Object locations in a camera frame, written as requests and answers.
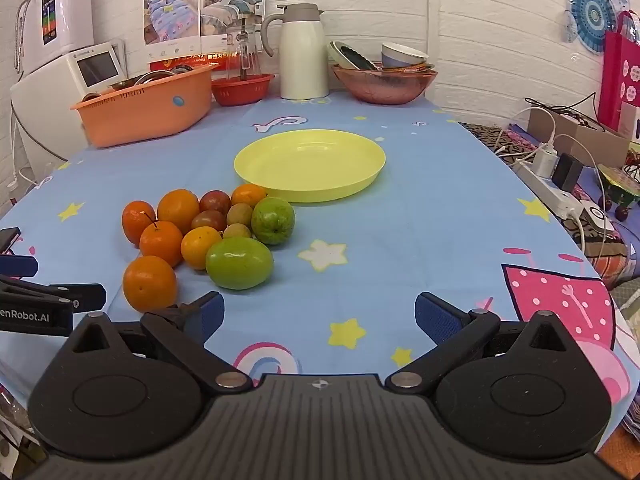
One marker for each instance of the white water purifier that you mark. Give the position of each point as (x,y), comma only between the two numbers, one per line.
(65,10)

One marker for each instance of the white power strip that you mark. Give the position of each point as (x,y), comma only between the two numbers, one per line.
(550,195)

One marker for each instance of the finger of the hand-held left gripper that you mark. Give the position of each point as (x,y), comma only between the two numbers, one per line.
(20,266)
(85,296)

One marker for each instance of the yellow plastic plate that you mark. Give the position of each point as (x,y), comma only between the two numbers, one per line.
(310,165)

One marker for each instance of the pink glass bowl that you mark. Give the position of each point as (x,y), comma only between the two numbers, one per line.
(382,87)

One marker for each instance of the clear drinking glass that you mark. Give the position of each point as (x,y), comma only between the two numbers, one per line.
(234,57)
(251,52)

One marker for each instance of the red plastic basket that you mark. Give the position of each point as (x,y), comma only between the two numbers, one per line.
(242,91)

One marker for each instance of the orange plastic basket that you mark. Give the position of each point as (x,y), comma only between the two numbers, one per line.
(140,115)

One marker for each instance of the brown longan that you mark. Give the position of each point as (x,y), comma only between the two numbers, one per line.
(240,214)
(236,231)

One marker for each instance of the stainless steel plate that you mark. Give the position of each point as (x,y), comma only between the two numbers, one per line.
(150,78)

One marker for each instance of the red gift bag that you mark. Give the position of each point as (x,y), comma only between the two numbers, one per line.
(617,75)

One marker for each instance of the green jujube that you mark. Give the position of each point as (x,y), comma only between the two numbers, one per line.
(239,262)

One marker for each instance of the blue printed tablecloth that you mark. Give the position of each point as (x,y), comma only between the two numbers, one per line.
(400,240)

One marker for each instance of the patterned cloth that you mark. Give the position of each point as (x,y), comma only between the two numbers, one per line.
(505,145)

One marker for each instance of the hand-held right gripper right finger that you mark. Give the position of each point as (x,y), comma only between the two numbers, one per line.
(435,317)

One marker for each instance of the small orange tangerine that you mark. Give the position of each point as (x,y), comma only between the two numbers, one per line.
(248,194)
(161,244)
(135,221)

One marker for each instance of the large orange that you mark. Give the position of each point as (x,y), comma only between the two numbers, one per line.
(178,210)
(150,284)

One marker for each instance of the small white box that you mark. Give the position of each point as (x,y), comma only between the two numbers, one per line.
(631,120)

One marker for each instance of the yellow-orange tangerine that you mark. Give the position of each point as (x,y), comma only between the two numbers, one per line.
(200,248)

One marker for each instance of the black power adapter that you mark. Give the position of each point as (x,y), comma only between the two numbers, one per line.
(567,170)

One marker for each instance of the wall poster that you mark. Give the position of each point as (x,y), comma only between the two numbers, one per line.
(175,5)

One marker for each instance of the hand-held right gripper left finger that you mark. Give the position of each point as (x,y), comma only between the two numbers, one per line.
(212,312)

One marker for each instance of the white ceramic dish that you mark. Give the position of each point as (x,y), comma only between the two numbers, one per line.
(350,55)

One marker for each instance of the green apple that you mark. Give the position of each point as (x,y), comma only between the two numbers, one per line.
(272,220)

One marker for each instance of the white blue ceramic bowl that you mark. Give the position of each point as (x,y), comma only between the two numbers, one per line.
(402,55)

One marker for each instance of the white thermos jug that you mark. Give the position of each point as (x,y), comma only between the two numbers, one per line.
(302,55)

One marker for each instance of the blue round wall ornament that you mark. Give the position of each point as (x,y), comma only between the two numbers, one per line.
(592,12)

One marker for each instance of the small red apple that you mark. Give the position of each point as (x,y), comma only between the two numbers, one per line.
(215,201)

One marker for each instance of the white charger plug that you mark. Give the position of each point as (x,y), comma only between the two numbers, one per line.
(545,157)

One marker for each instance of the stainless steel bowl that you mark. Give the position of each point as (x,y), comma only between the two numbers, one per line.
(92,95)

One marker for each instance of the white appliance with screen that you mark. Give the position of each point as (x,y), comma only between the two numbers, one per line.
(97,67)

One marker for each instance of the cardboard box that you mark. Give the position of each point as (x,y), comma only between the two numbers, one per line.
(590,135)

